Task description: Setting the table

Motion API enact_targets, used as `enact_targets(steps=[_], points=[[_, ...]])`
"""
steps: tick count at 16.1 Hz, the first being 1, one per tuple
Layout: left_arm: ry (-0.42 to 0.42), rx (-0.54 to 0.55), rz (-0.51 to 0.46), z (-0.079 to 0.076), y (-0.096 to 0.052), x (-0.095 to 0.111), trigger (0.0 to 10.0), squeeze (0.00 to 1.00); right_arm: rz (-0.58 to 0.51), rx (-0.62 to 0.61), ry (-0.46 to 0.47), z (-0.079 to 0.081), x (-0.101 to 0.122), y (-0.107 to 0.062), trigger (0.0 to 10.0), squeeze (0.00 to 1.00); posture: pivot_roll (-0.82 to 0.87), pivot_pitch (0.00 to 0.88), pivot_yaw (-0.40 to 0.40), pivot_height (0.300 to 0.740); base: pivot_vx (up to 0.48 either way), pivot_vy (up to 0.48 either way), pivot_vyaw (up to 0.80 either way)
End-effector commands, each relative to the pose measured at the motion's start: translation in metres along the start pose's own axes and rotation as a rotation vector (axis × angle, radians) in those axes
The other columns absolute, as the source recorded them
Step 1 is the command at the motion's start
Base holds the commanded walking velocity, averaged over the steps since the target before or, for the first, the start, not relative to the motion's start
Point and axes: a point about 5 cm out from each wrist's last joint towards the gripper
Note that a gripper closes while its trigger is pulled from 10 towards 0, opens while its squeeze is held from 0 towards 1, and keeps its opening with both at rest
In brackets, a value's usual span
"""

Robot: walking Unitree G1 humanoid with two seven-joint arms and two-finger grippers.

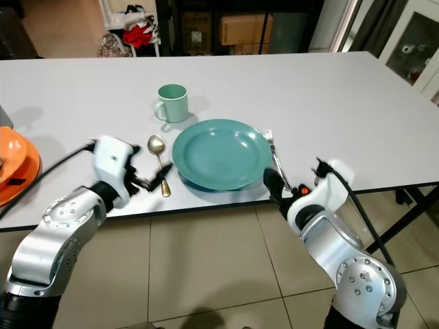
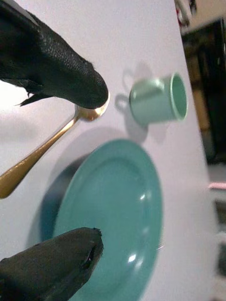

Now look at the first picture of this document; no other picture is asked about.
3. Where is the orange bowl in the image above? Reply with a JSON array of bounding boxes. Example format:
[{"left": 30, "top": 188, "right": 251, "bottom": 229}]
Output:
[{"left": 0, "top": 126, "right": 30, "bottom": 180}]

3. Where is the black table leg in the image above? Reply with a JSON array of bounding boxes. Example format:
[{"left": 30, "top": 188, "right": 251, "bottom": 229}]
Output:
[{"left": 366, "top": 184, "right": 439, "bottom": 253}]

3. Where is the silver metal fork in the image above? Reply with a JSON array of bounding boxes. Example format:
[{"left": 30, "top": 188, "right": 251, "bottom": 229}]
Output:
[{"left": 261, "top": 128, "right": 286, "bottom": 176}]

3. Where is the light green mug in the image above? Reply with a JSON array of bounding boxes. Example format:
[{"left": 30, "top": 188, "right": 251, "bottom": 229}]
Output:
[{"left": 154, "top": 83, "right": 190, "bottom": 125}]

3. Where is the teal green plate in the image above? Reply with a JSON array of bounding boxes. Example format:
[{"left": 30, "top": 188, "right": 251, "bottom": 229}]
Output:
[{"left": 171, "top": 118, "right": 274, "bottom": 192}]

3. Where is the black suitcase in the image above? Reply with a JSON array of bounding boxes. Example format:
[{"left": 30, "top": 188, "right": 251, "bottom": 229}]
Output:
[{"left": 0, "top": 0, "right": 43, "bottom": 62}]

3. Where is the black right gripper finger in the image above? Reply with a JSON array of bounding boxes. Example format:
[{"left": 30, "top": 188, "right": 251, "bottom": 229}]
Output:
[{"left": 261, "top": 167, "right": 293, "bottom": 204}]

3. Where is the patterned fabric bag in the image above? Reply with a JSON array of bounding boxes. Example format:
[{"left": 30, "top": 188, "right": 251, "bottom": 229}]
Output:
[{"left": 97, "top": 33, "right": 132, "bottom": 60}]

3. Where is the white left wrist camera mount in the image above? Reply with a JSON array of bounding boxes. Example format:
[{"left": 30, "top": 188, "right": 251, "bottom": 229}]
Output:
[{"left": 94, "top": 134, "right": 137, "bottom": 199}]

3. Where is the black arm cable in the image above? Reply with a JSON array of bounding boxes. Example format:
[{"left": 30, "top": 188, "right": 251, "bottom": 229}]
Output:
[
  {"left": 314, "top": 158, "right": 400, "bottom": 271},
  {"left": 0, "top": 138, "right": 101, "bottom": 212}
]

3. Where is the white glass door cabinet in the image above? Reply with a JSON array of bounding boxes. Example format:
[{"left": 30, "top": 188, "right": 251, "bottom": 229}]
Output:
[{"left": 377, "top": 0, "right": 439, "bottom": 108}]

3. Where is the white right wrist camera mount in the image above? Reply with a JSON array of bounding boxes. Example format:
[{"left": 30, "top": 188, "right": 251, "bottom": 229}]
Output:
[{"left": 287, "top": 158, "right": 359, "bottom": 230}]

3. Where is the orange plate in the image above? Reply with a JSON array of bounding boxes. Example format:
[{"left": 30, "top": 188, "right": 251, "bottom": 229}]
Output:
[{"left": 0, "top": 134, "right": 43, "bottom": 207}]

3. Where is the red cloth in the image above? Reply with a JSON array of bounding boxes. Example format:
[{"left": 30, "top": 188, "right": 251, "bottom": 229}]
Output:
[{"left": 123, "top": 19, "right": 156, "bottom": 50}]

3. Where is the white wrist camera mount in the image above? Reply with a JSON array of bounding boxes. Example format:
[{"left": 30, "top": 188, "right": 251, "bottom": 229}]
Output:
[
  {"left": 287, "top": 158, "right": 359, "bottom": 230},
  {"left": 94, "top": 134, "right": 137, "bottom": 199}
]

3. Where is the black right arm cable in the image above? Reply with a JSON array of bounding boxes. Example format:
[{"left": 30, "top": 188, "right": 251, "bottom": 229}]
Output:
[{"left": 314, "top": 158, "right": 400, "bottom": 271}]

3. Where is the white wire rack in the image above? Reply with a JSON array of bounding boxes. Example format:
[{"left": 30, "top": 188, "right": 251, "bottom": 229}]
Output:
[{"left": 99, "top": 0, "right": 163, "bottom": 59}]

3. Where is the brown cardboard box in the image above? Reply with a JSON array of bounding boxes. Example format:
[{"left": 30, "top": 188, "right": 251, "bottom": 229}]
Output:
[{"left": 220, "top": 13, "right": 274, "bottom": 47}]

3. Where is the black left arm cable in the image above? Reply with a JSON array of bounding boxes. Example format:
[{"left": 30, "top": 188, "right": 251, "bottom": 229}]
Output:
[{"left": 0, "top": 138, "right": 101, "bottom": 212}]

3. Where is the gold metal spoon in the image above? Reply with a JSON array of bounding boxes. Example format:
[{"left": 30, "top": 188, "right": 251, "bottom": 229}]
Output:
[{"left": 147, "top": 134, "right": 173, "bottom": 198}]

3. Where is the dark grey curtain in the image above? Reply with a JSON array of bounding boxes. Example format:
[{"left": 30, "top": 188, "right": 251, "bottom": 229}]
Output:
[{"left": 349, "top": 0, "right": 410, "bottom": 60}]

